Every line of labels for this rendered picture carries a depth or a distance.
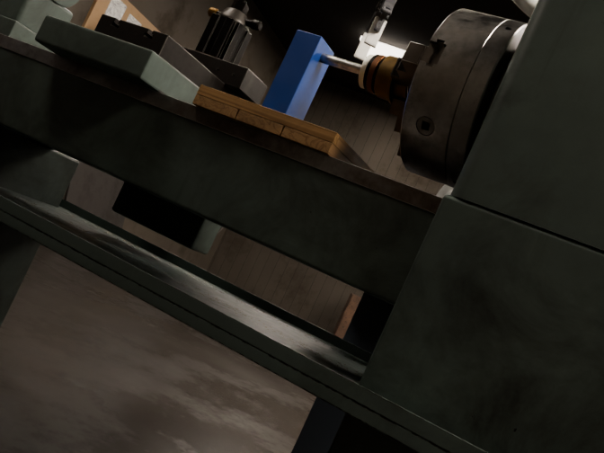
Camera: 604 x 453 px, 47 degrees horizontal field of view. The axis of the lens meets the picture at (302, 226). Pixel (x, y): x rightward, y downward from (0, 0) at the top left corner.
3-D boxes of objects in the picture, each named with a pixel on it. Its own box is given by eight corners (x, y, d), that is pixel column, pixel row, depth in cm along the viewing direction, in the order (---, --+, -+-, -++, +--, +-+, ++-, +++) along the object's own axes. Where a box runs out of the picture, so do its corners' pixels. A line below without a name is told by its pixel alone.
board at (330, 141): (383, 206, 149) (391, 189, 149) (327, 154, 117) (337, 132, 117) (270, 162, 162) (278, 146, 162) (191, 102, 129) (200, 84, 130)
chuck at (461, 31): (470, 195, 143) (528, 48, 139) (429, 176, 115) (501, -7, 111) (430, 181, 147) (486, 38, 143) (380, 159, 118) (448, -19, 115)
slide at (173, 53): (254, 132, 171) (262, 116, 171) (158, 56, 132) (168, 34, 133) (199, 111, 179) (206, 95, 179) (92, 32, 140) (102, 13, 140)
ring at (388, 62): (429, 74, 138) (387, 62, 141) (418, 53, 129) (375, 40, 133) (409, 116, 137) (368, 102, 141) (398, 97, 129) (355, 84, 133)
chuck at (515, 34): (485, 200, 141) (546, 53, 138) (448, 183, 113) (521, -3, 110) (470, 195, 143) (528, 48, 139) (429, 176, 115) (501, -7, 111)
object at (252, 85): (258, 105, 161) (268, 85, 161) (238, 88, 151) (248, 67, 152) (190, 82, 169) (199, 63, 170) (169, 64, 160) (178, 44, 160)
